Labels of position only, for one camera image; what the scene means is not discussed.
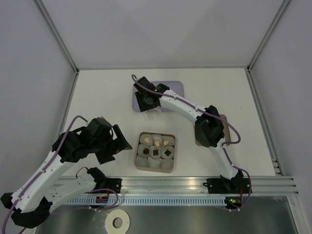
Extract white paper cup three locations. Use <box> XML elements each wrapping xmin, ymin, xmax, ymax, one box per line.
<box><xmin>162</xmin><ymin>136</ymin><xmax>176</xmax><ymax>147</ymax></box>

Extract white paper cup eight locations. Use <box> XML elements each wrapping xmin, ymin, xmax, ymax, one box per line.
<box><xmin>148</xmin><ymin>157</ymin><xmax>162</xmax><ymax>169</ymax></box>

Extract left aluminium frame post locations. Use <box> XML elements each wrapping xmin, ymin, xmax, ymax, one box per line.
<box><xmin>33</xmin><ymin>0</ymin><xmax>79</xmax><ymax>74</ymax></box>

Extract white paper cup seven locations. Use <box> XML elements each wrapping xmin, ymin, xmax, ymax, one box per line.
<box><xmin>135</xmin><ymin>155</ymin><xmax>148</xmax><ymax>168</ymax></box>

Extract white paper cup two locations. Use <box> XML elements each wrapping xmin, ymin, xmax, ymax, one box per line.
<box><xmin>152</xmin><ymin>134</ymin><xmax>163</xmax><ymax>147</ymax></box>

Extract gold square chocolate tin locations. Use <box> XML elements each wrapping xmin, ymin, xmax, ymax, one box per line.
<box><xmin>134</xmin><ymin>132</ymin><xmax>176</xmax><ymax>174</ymax></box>

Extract dark square chocolate corner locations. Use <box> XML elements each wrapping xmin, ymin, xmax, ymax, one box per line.
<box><xmin>164</xmin><ymin>150</ymin><xmax>172</xmax><ymax>156</ymax></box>

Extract lilac plastic tray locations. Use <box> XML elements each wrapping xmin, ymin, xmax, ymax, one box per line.
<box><xmin>132</xmin><ymin>81</ymin><xmax>185</xmax><ymax>113</ymax></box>

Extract white paper cup four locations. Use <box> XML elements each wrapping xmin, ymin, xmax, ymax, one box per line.
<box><xmin>137</xmin><ymin>144</ymin><xmax>150</xmax><ymax>158</ymax></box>

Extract aluminium front rail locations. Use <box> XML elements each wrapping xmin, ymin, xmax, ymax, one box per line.
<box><xmin>33</xmin><ymin>174</ymin><xmax>300</xmax><ymax>196</ymax></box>

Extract white paper cup nine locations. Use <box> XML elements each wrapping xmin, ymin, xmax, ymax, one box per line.
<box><xmin>160</xmin><ymin>159</ymin><xmax>174</xmax><ymax>170</ymax></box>

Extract gold tin lid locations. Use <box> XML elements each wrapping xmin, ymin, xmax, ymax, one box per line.
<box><xmin>195</xmin><ymin>115</ymin><xmax>231</xmax><ymax>146</ymax></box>

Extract white paper cup five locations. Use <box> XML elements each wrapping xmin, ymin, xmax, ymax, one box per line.
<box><xmin>149</xmin><ymin>145</ymin><xmax>161</xmax><ymax>159</ymax></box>

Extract white tape roll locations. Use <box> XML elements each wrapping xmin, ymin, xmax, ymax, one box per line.
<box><xmin>105</xmin><ymin>209</ymin><xmax>130</xmax><ymax>234</ymax></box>

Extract right aluminium frame post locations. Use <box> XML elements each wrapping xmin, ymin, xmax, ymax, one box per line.
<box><xmin>246</xmin><ymin>0</ymin><xmax>292</xmax><ymax>72</ymax></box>

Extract white slotted cable duct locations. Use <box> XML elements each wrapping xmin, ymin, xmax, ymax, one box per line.
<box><xmin>65</xmin><ymin>195</ymin><xmax>226</xmax><ymax>206</ymax></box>

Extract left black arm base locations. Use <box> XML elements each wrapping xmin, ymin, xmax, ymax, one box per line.
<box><xmin>87</xmin><ymin>178</ymin><xmax>121</xmax><ymax>204</ymax></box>

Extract white paper cup one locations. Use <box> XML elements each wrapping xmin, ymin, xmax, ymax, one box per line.
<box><xmin>139</xmin><ymin>134</ymin><xmax>153</xmax><ymax>146</ymax></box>

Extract right side aluminium rail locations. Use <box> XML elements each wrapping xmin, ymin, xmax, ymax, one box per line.
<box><xmin>245</xmin><ymin>68</ymin><xmax>284</xmax><ymax>176</ymax></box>

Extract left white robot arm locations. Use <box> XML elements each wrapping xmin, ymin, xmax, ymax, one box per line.
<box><xmin>0</xmin><ymin>117</ymin><xmax>132</xmax><ymax>233</ymax></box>

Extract white paper cup six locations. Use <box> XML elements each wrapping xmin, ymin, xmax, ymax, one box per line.
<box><xmin>161</xmin><ymin>146</ymin><xmax>175</xmax><ymax>159</ymax></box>

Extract aluminium rail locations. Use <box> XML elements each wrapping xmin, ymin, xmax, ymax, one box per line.
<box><xmin>245</xmin><ymin>68</ymin><xmax>284</xmax><ymax>176</ymax></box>
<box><xmin>33</xmin><ymin>174</ymin><xmax>300</xmax><ymax>196</ymax></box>

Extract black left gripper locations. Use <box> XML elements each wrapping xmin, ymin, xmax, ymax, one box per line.
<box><xmin>91</xmin><ymin>124</ymin><xmax>132</xmax><ymax>164</ymax></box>

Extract aluminium frame post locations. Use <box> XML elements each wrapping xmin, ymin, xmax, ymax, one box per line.
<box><xmin>246</xmin><ymin>0</ymin><xmax>292</xmax><ymax>72</ymax></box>
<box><xmin>33</xmin><ymin>0</ymin><xmax>79</xmax><ymax>74</ymax></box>

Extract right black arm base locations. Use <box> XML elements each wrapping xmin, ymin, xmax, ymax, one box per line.
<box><xmin>203</xmin><ymin>178</ymin><xmax>251</xmax><ymax>195</ymax></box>

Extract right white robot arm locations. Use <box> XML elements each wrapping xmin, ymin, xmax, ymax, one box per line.
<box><xmin>131</xmin><ymin>75</ymin><xmax>251</xmax><ymax>194</ymax></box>

